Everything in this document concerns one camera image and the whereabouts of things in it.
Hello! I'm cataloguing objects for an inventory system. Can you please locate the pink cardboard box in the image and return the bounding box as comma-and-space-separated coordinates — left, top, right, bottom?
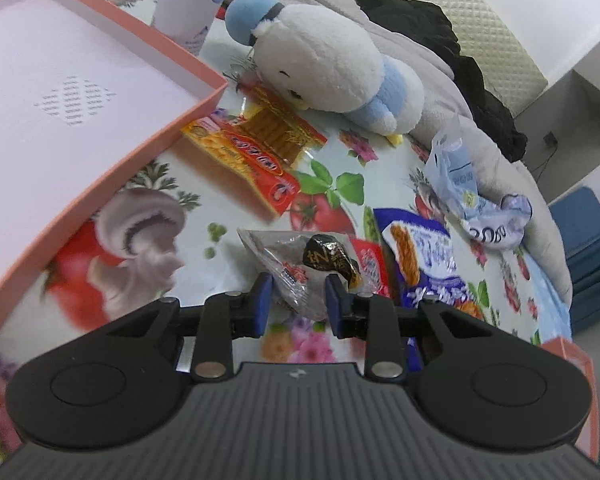
540, 338, 597, 463

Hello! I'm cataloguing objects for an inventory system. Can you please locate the black wall plug with cable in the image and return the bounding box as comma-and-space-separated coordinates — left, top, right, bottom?
529, 131, 559, 178

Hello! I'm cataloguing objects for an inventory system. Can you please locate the golden strip snack packet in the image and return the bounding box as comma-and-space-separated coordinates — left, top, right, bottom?
237, 82, 329, 170

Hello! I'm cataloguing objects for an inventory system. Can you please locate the clear packet with dark candy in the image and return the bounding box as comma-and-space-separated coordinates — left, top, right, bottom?
236, 228, 363, 322

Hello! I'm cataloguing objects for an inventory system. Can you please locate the grey blanket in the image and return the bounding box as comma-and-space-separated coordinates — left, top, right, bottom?
220, 0, 574, 311

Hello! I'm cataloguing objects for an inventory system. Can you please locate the pink box lid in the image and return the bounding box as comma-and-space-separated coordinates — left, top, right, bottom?
0, 0, 229, 356

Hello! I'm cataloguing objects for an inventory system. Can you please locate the white and blue plush toy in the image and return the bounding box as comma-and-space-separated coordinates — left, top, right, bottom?
224, 0, 426, 147

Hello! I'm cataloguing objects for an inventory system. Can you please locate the blue snack packet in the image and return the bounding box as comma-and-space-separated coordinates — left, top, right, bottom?
372, 206, 487, 373

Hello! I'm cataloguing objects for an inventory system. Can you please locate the red and yellow snack packet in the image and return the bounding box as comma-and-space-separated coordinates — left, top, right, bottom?
180, 112, 302, 217

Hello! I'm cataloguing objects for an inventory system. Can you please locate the white and blue tube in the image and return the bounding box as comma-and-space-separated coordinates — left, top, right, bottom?
150, 0, 244, 57

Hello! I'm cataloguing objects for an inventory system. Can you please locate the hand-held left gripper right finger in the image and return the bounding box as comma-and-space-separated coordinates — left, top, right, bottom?
325, 274, 498, 383

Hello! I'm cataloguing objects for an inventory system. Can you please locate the cream quilted headboard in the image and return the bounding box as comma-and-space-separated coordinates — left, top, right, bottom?
420, 0, 549, 117

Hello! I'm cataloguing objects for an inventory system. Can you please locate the black clothing pile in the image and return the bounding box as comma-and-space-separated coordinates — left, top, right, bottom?
347, 0, 528, 162

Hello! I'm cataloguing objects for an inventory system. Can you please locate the crumpled blue white plastic bag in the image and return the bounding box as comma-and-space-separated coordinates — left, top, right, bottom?
424, 114, 533, 252

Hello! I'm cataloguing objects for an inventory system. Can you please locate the red snack packet white logo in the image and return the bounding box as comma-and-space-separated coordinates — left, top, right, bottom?
349, 237, 392, 301

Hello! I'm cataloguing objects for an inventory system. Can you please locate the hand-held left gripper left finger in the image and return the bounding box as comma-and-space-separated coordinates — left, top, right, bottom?
102, 272, 273, 383

